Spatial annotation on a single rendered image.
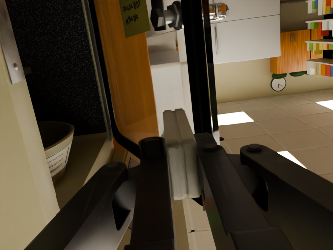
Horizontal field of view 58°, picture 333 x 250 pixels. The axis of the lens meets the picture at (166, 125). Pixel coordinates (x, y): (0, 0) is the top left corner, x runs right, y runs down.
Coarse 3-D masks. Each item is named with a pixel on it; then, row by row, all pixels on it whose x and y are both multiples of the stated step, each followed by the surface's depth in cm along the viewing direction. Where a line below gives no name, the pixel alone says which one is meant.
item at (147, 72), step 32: (96, 0) 45; (128, 0) 35; (128, 32) 37; (160, 32) 30; (128, 64) 40; (160, 64) 32; (128, 96) 43; (160, 96) 34; (128, 128) 47; (160, 128) 36; (192, 128) 29
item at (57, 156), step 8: (40, 128) 45; (48, 128) 44; (56, 128) 43; (64, 128) 42; (72, 128) 39; (48, 136) 44; (56, 136) 43; (64, 136) 42; (72, 136) 38; (48, 144) 44; (56, 144) 34; (64, 144) 35; (48, 152) 33; (56, 152) 34; (64, 152) 36; (48, 160) 33; (56, 160) 35; (64, 160) 37; (56, 168) 35; (64, 168) 38; (56, 176) 36
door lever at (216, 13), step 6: (210, 6) 29; (216, 6) 29; (222, 6) 29; (210, 12) 29; (216, 12) 29; (222, 12) 29; (228, 12) 30; (210, 18) 29; (216, 18) 29; (222, 18) 29
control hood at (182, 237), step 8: (120, 152) 55; (128, 152) 55; (112, 160) 52; (120, 160) 51; (128, 160) 52; (136, 160) 55; (176, 200) 52; (176, 208) 49; (176, 216) 47; (184, 216) 49; (176, 224) 45; (184, 224) 46; (128, 232) 35; (176, 232) 43; (184, 232) 44; (128, 240) 34; (184, 240) 42; (120, 248) 32; (184, 248) 41
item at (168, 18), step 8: (152, 0) 27; (160, 0) 26; (152, 8) 27; (160, 8) 26; (168, 8) 28; (176, 8) 27; (152, 16) 27; (160, 16) 26; (168, 16) 27; (176, 16) 27; (152, 24) 27; (160, 24) 27; (168, 24) 28; (176, 24) 27
